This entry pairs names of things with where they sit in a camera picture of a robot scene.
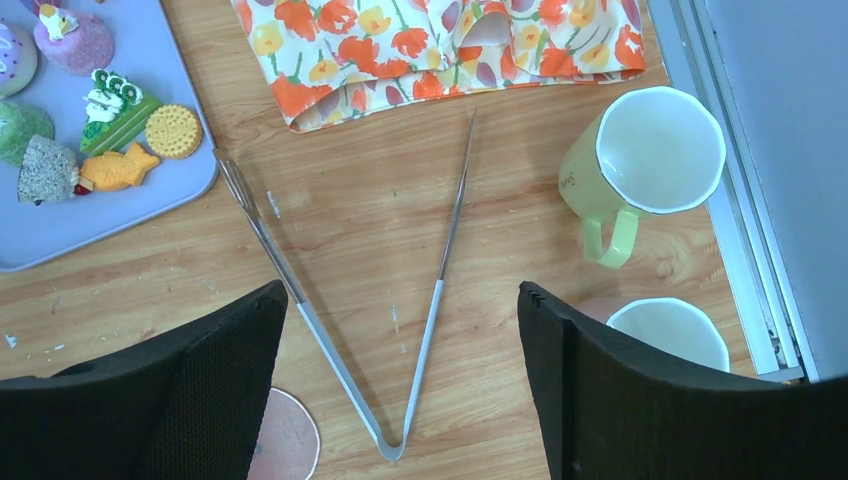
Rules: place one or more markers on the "floral orange cloth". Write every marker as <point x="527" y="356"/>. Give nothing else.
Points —
<point x="329" y="62"/>

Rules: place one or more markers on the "pink mug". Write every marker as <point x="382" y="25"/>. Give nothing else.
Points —
<point x="666" y="323"/>

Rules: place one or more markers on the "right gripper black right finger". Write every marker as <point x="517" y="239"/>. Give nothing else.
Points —
<point x="612" y="407"/>

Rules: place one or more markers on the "light green mug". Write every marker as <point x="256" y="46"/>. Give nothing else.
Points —
<point x="652" y="152"/>

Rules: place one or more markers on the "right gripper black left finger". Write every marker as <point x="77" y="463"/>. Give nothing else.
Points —
<point x="186" y="404"/>

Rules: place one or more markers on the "purple iced donut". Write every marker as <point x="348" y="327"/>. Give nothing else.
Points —
<point x="19" y="59"/>

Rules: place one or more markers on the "grey chocolate cone cake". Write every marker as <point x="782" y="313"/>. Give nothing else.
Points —
<point x="49" y="173"/>

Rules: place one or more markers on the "green sugared dome cake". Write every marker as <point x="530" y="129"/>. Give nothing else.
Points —
<point x="19" y="123"/>

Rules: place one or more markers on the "green layered cake slice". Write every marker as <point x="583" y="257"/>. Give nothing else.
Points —
<point x="116" y="112"/>

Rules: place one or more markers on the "lavender dessert tray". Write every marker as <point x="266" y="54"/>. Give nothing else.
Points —
<point x="148" y="55"/>

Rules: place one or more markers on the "round yellow biscuit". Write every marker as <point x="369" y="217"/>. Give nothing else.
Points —
<point x="173" y="131"/>

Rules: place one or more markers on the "metal serving tongs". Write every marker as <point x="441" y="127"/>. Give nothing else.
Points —
<point x="241" y="191"/>

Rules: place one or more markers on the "orange fish-shaped cake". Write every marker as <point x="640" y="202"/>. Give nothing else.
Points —
<point x="113" y="171"/>

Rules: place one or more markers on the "red round coaster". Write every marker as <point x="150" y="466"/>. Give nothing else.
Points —
<point x="289" y="443"/>

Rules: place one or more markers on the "pink sugared dome cake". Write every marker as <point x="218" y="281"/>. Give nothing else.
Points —
<point x="77" y="42"/>

